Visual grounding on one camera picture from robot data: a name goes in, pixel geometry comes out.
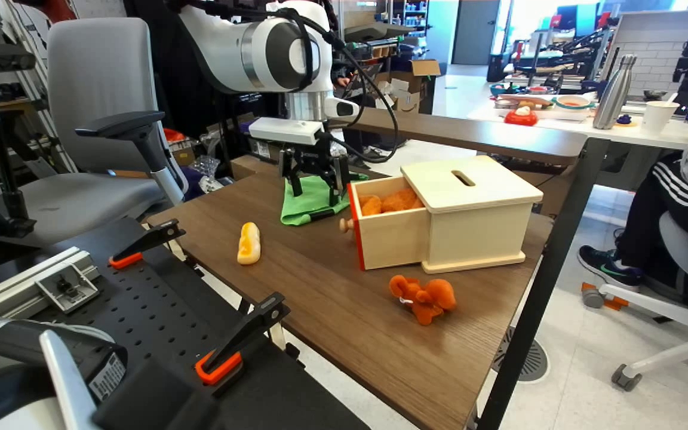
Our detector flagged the red object on desk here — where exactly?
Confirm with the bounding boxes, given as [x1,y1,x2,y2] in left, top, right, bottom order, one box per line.
[505,105,540,130]

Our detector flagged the dark brown desk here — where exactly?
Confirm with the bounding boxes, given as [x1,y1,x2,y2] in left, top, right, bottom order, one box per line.
[351,105,688,174]

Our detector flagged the black metal post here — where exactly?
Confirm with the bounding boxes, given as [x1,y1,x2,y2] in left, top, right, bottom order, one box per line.
[477,142,613,430]

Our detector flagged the wooden drawer with red front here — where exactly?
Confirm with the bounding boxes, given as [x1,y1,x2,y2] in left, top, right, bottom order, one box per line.
[346,174,431,272]

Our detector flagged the aluminium extrusion rail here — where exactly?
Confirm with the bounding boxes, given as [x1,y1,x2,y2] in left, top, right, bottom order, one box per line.
[0,246,100,318]

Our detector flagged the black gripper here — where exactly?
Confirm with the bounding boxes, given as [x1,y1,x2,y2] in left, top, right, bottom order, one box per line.
[281,143,355,200]

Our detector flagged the orange plush toy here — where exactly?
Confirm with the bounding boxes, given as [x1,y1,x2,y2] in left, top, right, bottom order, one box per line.
[388,272,459,328]

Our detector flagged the steel water bottle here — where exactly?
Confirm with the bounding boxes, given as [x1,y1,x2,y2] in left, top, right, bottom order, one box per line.
[592,53,640,132]

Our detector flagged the grey office chair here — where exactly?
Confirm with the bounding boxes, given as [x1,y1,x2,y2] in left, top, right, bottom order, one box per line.
[0,14,191,242]

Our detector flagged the white perforated panel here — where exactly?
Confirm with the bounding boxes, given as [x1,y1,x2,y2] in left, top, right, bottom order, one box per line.
[598,7,688,102]

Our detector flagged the green towel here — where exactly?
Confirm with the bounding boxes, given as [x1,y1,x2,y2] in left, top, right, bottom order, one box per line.
[277,172,351,230]

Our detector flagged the black clamp with orange handle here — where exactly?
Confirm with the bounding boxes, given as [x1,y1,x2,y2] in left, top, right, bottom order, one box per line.
[106,217,186,272]
[193,291,291,389]

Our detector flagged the orange balls in drawer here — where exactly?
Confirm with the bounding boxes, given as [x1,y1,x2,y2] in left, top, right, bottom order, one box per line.
[359,186,426,217]

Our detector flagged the white office chair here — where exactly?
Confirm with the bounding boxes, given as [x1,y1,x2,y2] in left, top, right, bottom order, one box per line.
[582,176,688,393]

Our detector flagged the wooden box with slot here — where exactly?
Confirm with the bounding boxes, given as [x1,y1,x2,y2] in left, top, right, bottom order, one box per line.
[400,154,548,275]

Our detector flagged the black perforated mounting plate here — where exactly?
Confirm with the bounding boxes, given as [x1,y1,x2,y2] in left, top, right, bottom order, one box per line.
[66,217,370,430]

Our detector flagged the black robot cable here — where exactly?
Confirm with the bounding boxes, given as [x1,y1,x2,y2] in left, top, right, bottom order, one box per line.
[269,3,405,166]

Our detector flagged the seated person in black trousers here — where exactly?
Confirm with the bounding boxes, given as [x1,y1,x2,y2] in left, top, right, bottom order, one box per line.
[576,105,688,309]

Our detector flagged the yellow banana toy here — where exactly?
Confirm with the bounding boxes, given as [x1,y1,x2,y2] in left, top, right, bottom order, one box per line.
[234,219,264,268]

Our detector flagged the white cup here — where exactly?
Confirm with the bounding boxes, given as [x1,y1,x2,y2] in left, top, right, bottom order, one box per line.
[640,98,681,137]

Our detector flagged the cardboard box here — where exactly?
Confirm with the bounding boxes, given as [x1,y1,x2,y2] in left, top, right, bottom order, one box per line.
[391,57,444,115]

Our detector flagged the round floor drain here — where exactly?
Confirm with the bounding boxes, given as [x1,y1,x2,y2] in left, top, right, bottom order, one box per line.
[517,342,552,384]

